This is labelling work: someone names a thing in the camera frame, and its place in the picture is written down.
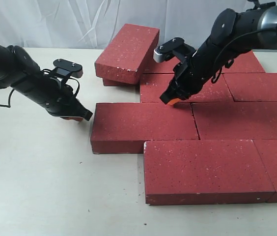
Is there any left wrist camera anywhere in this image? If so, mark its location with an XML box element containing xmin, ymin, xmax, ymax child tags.
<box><xmin>53</xmin><ymin>59</ymin><xmax>83</xmax><ymax>79</ymax></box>

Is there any red brick back row left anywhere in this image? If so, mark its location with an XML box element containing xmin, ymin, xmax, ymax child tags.
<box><xmin>102</xmin><ymin>57</ymin><xmax>180</xmax><ymax>87</ymax></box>

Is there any large red brick front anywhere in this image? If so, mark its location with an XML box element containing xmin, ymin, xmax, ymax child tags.
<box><xmin>90</xmin><ymin>103</ymin><xmax>199</xmax><ymax>154</ymax></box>

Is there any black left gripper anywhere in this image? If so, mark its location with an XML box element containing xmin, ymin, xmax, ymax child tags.
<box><xmin>13</xmin><ymin>71</ymin><xmax>93</xmax><ymax>122</ymax></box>

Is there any red brick front row hidden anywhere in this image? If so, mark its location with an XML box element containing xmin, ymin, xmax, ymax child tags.
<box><xmin>144</xmin><ymin>140</ymin><xmax>275</xmax><ymax>206</ymax></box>

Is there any red brick with white specks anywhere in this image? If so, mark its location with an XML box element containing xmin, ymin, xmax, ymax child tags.
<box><xmin>139</xmin><ymin>74</ymin><xmax>233</xmax><ymax>103</ymax></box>

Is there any red brick third row right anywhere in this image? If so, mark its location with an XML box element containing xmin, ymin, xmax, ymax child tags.
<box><xmin>192</xmin><ymin>102</ymin><xmax>277</xmax><ymax>140</ymax></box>

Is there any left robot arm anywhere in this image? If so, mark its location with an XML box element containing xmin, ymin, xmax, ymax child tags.
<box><xmin>0</xmin><ymin>45</ymin><xmax>93</xmax><ymax>121</ymax></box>

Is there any red brick second row right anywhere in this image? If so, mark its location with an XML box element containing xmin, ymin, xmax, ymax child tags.
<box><xmin>223</xmin><ymin>73</ymin><xmax>277</xmax><ymax>102</ymax></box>

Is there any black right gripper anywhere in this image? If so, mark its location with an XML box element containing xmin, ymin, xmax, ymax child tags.
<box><xmin>160</xmin><ymin>49</ymin><xmax>227</xmax><ymax>105</ymax></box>

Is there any red brick back row right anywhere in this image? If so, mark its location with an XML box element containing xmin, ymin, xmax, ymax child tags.
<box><xmin>222</xmin><ymin>51</ymin><xmax>265</xmax><ymax>74</ymax></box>

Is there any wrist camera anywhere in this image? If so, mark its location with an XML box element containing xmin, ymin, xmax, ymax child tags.
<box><xmin>53</xmin><ymin>59</ymin><xmax>83</xmax><ymax>79</ymax></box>
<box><xmin>153</xmin><ymin>37</ymin><xmax>196</xmax><ymax>63</ymax></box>

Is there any pale blue backdrop cloth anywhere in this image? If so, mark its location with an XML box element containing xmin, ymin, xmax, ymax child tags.
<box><xmin>0</xmin><ymin>0</ymin><xmax>253</xmax><ymax>49</ymax></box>

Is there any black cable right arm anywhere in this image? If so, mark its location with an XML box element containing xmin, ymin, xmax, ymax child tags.
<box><xmin>211</xmin><ymin>0</ymin><xmax>277</xmax><ymax>83</ymax></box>

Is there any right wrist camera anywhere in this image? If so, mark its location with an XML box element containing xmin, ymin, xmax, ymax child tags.
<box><xmin>153</xmin><ymin>37</ymin><xmax>196</xmax><ymax>63</ymax></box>

